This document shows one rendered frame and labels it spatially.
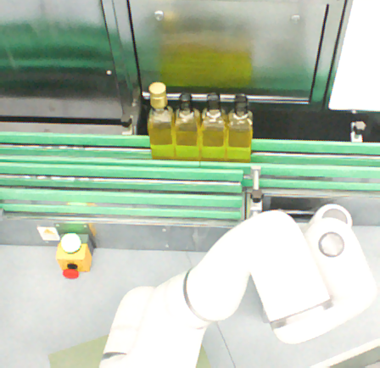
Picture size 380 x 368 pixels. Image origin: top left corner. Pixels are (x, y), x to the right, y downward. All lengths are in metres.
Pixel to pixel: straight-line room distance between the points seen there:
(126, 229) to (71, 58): 0.42
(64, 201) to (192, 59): 0.43
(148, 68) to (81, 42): 0.16
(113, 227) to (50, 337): 0.29
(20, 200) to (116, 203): 0.22
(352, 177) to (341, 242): 0.56
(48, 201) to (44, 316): 0.27
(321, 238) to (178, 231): 0.59
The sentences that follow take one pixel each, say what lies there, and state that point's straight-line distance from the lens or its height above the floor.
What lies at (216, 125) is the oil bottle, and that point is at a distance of 1.22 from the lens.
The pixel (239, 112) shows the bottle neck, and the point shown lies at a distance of 1.20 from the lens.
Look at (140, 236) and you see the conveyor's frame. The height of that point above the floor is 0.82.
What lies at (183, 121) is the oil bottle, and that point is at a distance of 1.21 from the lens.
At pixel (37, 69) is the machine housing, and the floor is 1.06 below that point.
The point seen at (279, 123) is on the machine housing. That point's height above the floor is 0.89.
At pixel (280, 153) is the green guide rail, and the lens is 1.38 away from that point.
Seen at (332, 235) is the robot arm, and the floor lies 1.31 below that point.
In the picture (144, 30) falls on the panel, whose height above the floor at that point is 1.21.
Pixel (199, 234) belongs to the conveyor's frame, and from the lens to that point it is 1.33.
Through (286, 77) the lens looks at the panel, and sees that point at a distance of 1.32.
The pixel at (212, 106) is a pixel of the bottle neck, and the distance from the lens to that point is 1.19.
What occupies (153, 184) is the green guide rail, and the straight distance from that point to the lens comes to 1.34.
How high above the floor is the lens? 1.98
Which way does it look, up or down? 56 degrees down
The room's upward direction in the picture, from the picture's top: straight up
